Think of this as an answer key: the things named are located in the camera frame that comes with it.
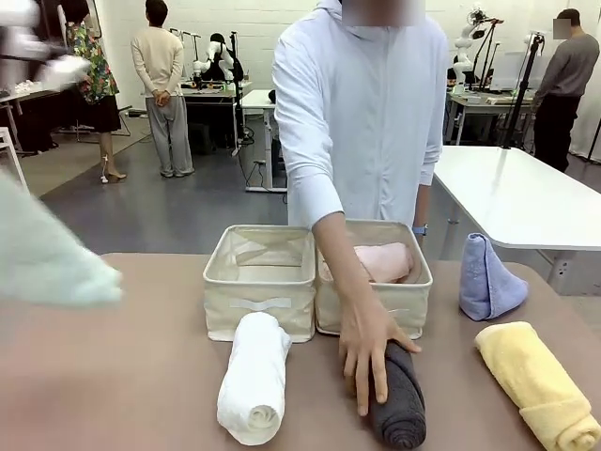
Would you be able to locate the white rolled towel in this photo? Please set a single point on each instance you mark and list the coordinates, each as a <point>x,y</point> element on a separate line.
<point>256,371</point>

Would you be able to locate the dark gray towel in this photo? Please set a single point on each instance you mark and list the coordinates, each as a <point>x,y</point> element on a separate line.
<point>404,404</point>

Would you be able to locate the person's left forearm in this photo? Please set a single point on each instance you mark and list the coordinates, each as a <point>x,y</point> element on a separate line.
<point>421,206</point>

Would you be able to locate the white background robot, black head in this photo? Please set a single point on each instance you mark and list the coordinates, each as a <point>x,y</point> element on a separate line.
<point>218,54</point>

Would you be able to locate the lavender blue cone-folded towel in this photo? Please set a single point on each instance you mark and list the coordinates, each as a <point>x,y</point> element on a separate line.
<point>483,282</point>

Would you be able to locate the pink rolled towel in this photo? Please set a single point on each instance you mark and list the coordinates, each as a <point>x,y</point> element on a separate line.
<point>385,263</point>

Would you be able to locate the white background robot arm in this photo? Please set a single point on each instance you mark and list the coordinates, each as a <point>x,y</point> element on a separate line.
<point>466,40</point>

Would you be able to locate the person's right forearm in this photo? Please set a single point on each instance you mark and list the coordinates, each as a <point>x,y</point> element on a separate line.
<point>340,258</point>

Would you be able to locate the person in pale lab coat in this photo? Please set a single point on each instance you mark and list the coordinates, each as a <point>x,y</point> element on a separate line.
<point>366,103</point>

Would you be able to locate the background workbench with robot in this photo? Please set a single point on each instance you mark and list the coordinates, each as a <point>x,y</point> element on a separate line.
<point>211,94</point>

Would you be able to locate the yellow towel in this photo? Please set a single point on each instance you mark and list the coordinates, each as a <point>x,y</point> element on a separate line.
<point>530,371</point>

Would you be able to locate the person's right hand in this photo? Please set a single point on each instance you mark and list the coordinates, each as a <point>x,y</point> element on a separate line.
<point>364,338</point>

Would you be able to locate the person in cream sweater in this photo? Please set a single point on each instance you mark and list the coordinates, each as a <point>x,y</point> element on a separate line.
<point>159,61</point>

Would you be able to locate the person in gray sweater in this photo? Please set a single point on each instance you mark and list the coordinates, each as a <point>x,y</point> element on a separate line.
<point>565,70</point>

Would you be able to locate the white standing desk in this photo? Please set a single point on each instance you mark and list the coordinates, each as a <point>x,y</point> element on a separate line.
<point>263,101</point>

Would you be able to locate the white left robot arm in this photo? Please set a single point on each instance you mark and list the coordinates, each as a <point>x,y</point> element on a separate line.
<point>19,23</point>

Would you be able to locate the large white table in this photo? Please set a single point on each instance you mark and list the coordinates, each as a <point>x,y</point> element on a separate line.
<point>516,188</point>

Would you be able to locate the woman in floral dress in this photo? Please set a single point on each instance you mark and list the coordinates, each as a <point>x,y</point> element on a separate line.
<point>94,70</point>

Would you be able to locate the mint green towel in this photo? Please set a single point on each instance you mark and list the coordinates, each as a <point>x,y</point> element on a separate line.
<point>42,253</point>

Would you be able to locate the blue wrist watch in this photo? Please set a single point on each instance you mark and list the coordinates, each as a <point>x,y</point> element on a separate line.
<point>420,230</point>

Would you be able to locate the black background tripod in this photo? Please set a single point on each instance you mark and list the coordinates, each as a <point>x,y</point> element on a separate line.
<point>523,89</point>

